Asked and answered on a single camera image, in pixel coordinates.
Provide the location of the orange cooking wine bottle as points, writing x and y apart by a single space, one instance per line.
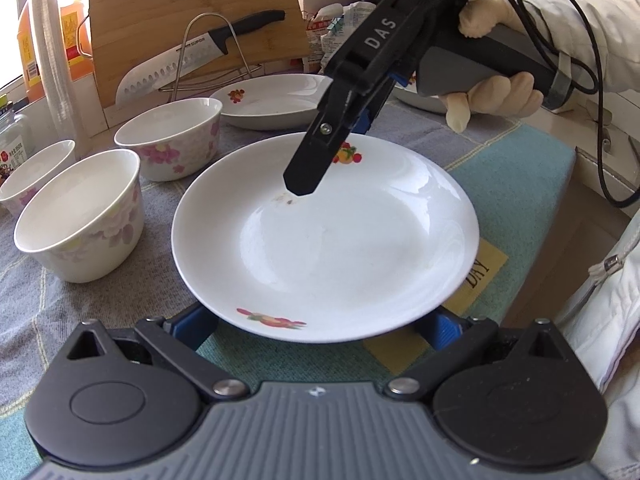
75 25

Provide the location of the grey and teal tablecloth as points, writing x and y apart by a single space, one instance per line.
500 185

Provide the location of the white floral bowl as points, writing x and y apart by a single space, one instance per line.
170 145
35 170
75 220

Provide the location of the person's right forearm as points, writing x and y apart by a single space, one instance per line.
600 35

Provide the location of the bamboo cutting board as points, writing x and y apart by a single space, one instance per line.
150 10

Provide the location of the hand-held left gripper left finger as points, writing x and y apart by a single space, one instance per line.
192 327

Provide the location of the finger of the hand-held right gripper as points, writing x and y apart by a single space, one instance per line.
310 160
369 117

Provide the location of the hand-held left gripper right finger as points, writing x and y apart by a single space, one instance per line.
442 332

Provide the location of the red and white food bag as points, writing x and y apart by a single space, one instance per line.
315 25

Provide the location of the clear cling film roll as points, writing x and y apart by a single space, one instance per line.
52 60

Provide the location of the person's right hand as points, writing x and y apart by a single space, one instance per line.
500 97

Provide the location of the glass jar with label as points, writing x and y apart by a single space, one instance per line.
12 145

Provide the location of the person's white jacket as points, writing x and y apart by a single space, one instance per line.
615 335

